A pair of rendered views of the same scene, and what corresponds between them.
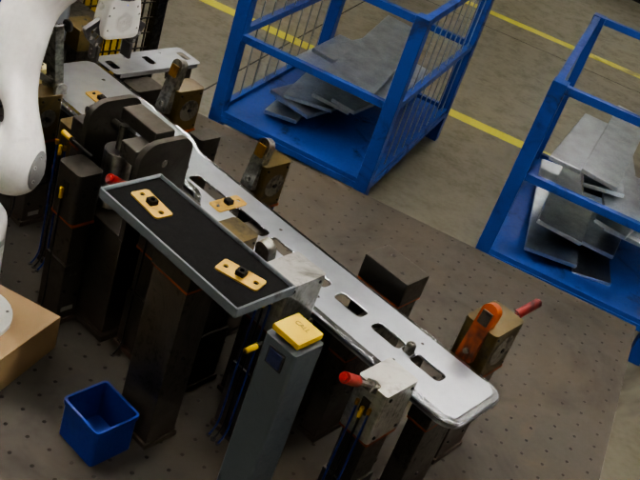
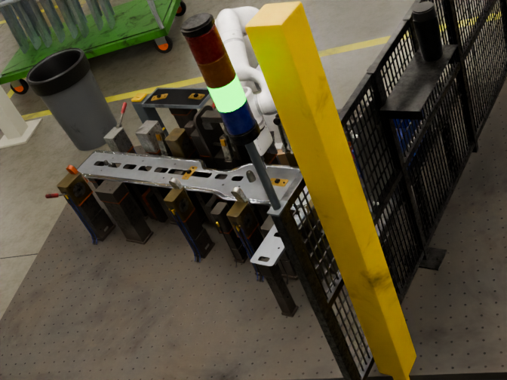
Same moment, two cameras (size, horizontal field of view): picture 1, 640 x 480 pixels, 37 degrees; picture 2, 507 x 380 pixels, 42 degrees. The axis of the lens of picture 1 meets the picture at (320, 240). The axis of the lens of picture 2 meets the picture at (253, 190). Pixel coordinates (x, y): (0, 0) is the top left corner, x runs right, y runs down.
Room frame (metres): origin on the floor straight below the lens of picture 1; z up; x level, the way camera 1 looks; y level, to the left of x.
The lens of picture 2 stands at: (4.13, 0.98, 2.58)
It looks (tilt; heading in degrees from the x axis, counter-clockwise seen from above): 36 degrees down; 193
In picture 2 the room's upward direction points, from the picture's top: 25 degrees counter-clockwise
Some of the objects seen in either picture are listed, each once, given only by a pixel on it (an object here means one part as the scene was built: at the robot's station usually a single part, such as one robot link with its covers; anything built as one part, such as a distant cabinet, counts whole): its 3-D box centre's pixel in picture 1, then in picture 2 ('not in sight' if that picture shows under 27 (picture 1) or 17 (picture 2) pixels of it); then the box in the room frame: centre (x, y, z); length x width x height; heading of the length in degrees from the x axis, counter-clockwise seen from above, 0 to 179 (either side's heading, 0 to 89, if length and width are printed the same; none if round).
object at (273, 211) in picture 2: not in sight; (241, 124); (2.86, 0.73, 1.81); 0.07 x 0.07 x 0.53
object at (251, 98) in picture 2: not in sight; (247, 106); (2.02, 0.61, 1.37); 0.09 x 0.08 x 0.13; 88
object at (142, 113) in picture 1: (119, 220); (235, 154); (1.65, 0.41, 0.95); 0.18 x 0.13 x 0.49; 57
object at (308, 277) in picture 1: (259, 355); (166, 158); (1.44, 0.03, 0.90); 0.13 x 0.08 x 0.41; 147
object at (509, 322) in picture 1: (466, 382); (85, 209); (1.61, -0.39, 0.88); 0.14 x 0.09 x 0.36; 147
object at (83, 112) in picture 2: not in sight; (76, 102); (-0.68, -1.16, 0.36); 0.50 x 0.50 x 0.73
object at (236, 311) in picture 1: (194, 240); (177, 97); (1.36, 0.20, 1.16); 0.37 x 0.14 x 0.02; 57
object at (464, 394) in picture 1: (235, 210); (185, 174); (1.76, 0.19, 1.00); 1.38 x 0.22 x 0.02; 57
